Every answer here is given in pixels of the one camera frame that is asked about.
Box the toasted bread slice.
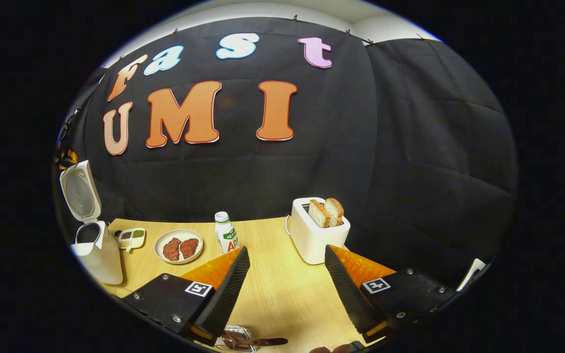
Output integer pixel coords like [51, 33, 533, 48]
[308, 199, 331, 228]
[325, 198, 345, 226]

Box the black backdrop cloth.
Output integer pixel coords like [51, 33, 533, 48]
[54, 16, 518, 287]

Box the perforated metal chopstick holder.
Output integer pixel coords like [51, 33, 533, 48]
[214, 325, 259, 353]

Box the red meat patty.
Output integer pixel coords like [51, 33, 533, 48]
[163, 238, 182, 261]
[180, 238, 200, 259]

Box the white toaster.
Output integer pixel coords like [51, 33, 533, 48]
[287, 197, 351, 265]

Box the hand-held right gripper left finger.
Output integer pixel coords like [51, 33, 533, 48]
[123, 246, 251, 346]

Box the round cream plate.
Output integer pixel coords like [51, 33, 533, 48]
[154, 229, 204, 265]

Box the white rice cooker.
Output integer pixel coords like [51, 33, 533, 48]
[59, 160, 124, 285]

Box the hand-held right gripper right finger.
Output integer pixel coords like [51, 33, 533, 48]
[324, 244, 460, 344]

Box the white flat panel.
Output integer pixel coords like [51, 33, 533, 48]
[457, 258, 487, 292]

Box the brown wooden spoon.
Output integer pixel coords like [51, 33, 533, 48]
[221, 331, 288, 351]

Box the small divided condiment dish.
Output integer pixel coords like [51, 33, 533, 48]
[117, 227, 146, 252]

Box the white drink bottle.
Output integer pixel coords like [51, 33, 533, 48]
[214, 211, 240, 254]

